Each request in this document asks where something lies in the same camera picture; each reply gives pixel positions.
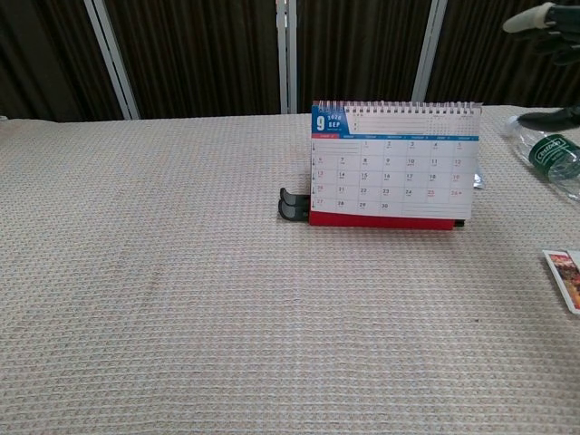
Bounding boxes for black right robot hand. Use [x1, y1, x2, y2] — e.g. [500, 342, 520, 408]
[502, 1, 580, 131]

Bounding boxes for red desk calendar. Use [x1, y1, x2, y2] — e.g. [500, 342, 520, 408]
[308, 100, 483, 231]

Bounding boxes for clear water bottle green label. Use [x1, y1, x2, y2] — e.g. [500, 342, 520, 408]
[503, 115, 580, 202]

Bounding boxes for printed snack packet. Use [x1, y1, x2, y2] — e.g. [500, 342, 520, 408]
[542, 249, 580, 314]

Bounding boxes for dark brown curtain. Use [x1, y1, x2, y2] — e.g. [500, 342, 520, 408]
[0, 0, 580, 123]

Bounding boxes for beige woven tablecloth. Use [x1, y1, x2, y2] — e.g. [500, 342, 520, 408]
[0, 103, 580, 435]

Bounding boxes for white metal frame post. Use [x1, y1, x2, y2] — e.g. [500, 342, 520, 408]
[275, 0, 298, 114]
[82, 0, 140, 121]
[410, 0, 449, 104]

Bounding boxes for black plastic clamp handles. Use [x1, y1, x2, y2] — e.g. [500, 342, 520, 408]
[276, 187, 313, 225]

